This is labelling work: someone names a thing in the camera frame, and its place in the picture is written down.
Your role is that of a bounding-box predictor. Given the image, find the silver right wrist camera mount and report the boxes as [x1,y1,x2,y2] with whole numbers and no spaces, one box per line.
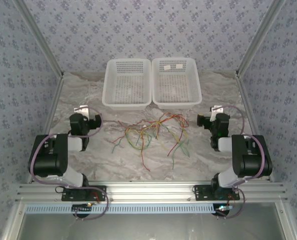
[209,105,225,114]

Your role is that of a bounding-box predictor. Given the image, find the plain white perforated basket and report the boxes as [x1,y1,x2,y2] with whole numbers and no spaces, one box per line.
[101,58,152,111]

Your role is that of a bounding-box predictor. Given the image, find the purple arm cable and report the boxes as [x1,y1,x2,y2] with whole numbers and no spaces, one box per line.
[28,107,110,221]
[213,104,267,220]

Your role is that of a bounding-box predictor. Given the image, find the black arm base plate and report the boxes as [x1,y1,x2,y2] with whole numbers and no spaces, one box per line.
[60,185,107,202]
[193,184,241,202]

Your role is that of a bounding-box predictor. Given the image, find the small black controller board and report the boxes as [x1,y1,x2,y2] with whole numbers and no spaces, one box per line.
[71,202,94,214]
[214,204,234,216]

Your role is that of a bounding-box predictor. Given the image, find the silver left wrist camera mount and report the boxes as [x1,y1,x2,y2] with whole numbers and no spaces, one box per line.
[73,105,90,118]

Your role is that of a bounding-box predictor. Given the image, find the white perforated basket with labels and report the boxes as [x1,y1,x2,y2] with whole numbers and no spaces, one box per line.
[151,57,203,110]

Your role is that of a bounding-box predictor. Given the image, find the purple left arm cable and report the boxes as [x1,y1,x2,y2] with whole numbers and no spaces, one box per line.
[28,107,110,221]

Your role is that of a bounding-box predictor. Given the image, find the grey metal lower panel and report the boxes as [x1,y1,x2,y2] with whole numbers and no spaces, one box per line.
[2,201,297,240]

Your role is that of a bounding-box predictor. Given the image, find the aluminium frame corner post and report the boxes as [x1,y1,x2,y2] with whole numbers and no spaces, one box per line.
[14,0,65,78]
[235,0,288,79]

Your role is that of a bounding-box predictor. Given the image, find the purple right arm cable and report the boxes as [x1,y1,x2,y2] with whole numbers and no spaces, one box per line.
[213,104,267,220]

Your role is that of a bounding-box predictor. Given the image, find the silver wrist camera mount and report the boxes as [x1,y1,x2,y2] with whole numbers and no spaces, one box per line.
[73,105,90,118]
[209,105,225,114]

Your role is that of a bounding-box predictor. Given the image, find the wide aluminium mounting rail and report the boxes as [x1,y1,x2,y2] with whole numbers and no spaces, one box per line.
[15,181,289,203]

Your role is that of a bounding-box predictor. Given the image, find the white slotted cable duct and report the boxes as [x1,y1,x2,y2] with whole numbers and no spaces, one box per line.
[25,202,214,215]

